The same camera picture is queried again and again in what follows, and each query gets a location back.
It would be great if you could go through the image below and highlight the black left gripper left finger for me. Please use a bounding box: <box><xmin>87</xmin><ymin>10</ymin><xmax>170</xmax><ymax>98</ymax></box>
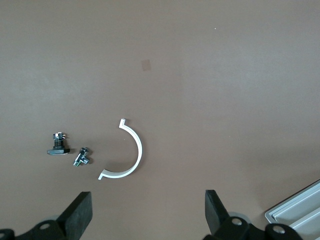
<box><xmin>0</xmin><ymin>191</ymin><xmax>94</xmax><ymax>240</ymax></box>

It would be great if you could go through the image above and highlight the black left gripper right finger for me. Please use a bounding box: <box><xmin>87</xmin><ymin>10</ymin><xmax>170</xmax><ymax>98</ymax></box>
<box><xmin>203</xmin><ymin>189</ymin><xmax>305</xmax><ymax>240</ymax></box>

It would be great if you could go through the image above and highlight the white plastic drawer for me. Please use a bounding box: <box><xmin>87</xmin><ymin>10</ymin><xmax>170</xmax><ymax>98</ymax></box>
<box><xmin>289</xmin><ymin>207</ymin><xmax>320</xmax><ymax>240</ymax></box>
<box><xmin>272</xmin><ymin>189</ymin><xmax>320</xmax><ymax>223</ymax></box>

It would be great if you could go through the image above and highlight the small metal fitting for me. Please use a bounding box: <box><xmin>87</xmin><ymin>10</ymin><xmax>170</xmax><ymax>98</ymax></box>
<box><xmin>73</xmin><ymin>146</ymin><xmax>92</xmax><ymax>168</ymax></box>

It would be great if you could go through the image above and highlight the translucent tape patch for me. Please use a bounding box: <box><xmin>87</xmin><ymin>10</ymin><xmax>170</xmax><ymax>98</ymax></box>
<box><xmin>140</xmin><ymin>59</ymin><xmax>153</xmax><ymax>72</ymax></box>

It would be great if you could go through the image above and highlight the white drawer cabinet grey frame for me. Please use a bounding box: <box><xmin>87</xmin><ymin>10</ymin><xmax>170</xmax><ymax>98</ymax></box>
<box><xmin>264</xmin><ymin>178</ymin><xmax>320</xmax><ymax>240</ymax></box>

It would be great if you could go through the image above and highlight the black switch part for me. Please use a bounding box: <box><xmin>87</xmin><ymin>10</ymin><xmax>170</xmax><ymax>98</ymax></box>
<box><xmin>46</xmin><ymin>132</ymin><xmax>71</xmax><ymax>156</ymax></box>

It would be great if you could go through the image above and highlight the white half-ring clamp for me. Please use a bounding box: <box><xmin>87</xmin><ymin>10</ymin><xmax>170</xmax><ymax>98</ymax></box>
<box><xmin>97</xmin><ymin>118</ymin><xmax>143</xmax><ymax>181</ymax></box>

